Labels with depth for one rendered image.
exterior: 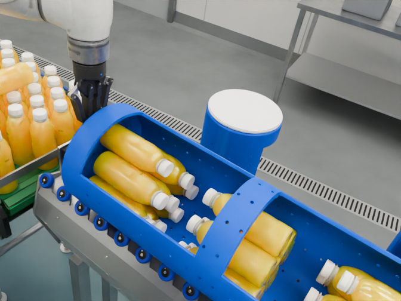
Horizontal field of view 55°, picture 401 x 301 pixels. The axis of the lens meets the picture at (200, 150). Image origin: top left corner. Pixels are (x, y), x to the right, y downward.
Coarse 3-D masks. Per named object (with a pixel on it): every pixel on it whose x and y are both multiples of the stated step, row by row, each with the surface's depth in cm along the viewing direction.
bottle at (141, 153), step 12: (108, 132) 97; (120, 132) 97; (132, 132) 98; (108, 144) 97; (120, 144) 95; (132, 144) 94; (144, 144) 94; (120, 156) 97; (132, 156) 94; (144, 156) 92; (156, 156) 93; (144, 168) 93; (156, 168) 92
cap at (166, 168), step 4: (164, 164) 92; (168, 164) 92; (172, 164) 93; (160, 168) 92; (164, 168) 92; (168, 168) 93; (172, 168) 95; (160, 172) 92; (164, 172) 92; (168, 172) 94; (164, 176) 93
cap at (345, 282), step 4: (344, 272) 76; (348, 272) 75; (344, 276) 75; (348, 276) 75; (352, 276) 75; (340, 280) 76; (344, 280) 74; (348, 280) 74; (352, 280) 74; (340, 284) 74; (344, 284) 74; (348, 284) 74; (340, 288) 75; (344, 288) 74
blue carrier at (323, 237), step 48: (96, 144) 99; (192, 144) 94; (96, 192) 89; (240, 192) 80; (144, 240) 85; (192, 240) 103; (240, 240) 74; (336, 240) 89; (240, 288) 74; (288, 288) 94
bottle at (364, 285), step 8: (360, 280) 74; (368, 280) 74; (352, 288) 74; (360, 288) 73; (368, 288) 72; (376, 288) 72; (384, 288) 72; (352, 296) 74; (360, 296) 72; (368, 296) 71; (376, 296) 71; (384, 296) 71; (392, 296) 71; (400, 296) 71
